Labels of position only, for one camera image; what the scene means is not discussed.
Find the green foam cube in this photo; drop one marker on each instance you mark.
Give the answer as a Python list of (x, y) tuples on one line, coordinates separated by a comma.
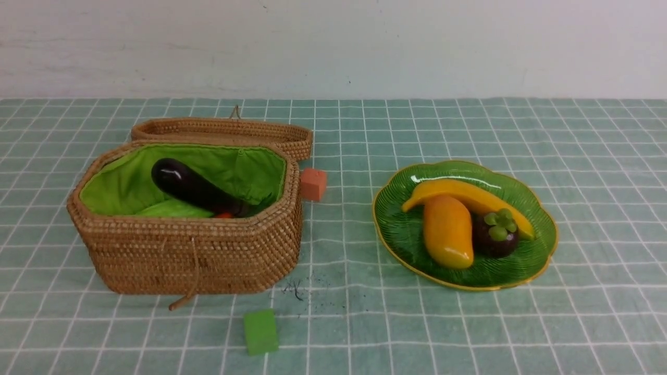
[(260, 331)]

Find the woven wicker basket lid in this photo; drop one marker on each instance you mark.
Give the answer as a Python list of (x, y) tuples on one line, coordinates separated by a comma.
[(296, 141)]

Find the yellow toy banana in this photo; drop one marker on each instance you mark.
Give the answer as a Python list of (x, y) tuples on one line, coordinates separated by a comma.
[(477, 200)]

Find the purple toy eggplant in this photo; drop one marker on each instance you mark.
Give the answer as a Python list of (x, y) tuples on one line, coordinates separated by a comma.
[(181, 182)]

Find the light green toy cucumber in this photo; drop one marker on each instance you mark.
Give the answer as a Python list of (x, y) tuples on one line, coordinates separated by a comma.
[(174, 208)]

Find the orange foam cube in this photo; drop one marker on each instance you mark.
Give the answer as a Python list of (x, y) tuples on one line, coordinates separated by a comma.
[(313, 184)]

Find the dark purple toy mangosteen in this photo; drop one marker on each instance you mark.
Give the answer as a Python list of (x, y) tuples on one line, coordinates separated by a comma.
[(495, 234)]

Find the woven wicker basket green lining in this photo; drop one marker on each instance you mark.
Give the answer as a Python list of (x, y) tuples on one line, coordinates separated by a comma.
[(189, 256)]

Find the yellow orange toy mango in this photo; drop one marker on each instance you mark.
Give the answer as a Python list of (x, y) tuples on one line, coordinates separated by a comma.
[(448, 232)]

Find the green leaf-shaped glass plate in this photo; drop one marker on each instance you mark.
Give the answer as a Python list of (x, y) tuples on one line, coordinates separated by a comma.
[(401, 233)]

